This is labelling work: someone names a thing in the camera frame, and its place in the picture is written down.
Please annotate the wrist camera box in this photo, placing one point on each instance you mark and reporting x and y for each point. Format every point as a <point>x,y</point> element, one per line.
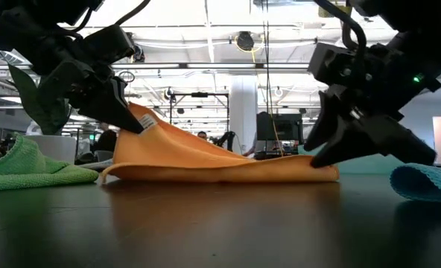
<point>332,63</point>
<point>108,42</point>

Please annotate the white round pillar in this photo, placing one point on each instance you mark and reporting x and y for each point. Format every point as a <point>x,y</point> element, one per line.
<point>243,111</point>

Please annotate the green microfiber towel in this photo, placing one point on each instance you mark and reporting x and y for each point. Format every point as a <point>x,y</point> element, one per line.
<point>27,171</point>

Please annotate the blue microfiber towel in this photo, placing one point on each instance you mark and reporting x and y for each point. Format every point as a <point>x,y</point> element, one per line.
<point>425,182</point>

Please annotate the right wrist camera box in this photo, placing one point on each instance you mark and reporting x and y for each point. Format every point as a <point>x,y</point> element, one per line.
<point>332,63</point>

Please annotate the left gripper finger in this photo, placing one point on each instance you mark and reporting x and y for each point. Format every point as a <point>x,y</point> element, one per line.
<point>112,108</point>

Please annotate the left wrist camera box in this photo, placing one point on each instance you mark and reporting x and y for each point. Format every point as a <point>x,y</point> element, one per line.
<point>108,42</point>

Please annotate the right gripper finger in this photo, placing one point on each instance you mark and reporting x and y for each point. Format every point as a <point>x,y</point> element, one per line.
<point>328,119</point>
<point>373,139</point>

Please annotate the orange microfiber towel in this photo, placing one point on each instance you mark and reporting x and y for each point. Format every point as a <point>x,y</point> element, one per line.
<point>190,164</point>

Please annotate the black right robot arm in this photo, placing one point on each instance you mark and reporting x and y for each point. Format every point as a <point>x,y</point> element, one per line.
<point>429,30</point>

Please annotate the long ceiling light rail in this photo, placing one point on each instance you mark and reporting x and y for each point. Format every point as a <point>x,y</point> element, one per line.
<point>220,66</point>

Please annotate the artificial green plant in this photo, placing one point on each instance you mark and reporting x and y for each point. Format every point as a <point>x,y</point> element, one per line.
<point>41,111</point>

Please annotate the teal plastic bin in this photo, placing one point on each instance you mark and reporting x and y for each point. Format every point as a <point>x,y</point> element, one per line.
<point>369,165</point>

